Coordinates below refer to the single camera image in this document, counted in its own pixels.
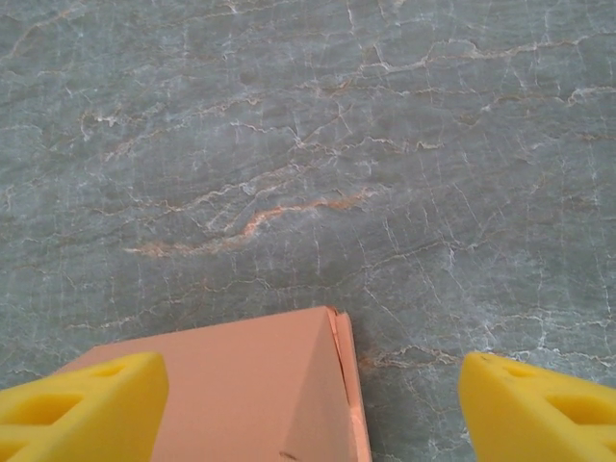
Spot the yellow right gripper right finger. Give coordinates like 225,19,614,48
456,350,616,462

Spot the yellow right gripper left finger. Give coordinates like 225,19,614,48
0,350,169,462

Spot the orange paper box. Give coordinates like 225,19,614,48
52,305,372,462

